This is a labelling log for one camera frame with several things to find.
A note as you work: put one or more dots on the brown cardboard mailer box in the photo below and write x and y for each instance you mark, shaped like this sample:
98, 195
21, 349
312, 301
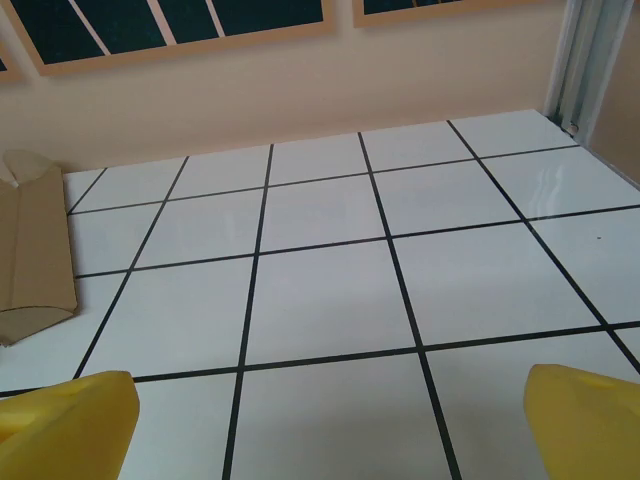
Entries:
35, 250

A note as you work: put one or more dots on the aluminium frame post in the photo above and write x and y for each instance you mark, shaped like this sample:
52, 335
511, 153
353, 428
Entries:
575, 60

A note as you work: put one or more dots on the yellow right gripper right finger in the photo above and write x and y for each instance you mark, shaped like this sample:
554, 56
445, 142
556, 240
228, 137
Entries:
590, 430

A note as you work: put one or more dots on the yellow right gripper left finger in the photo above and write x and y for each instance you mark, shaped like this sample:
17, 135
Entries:
65, 430

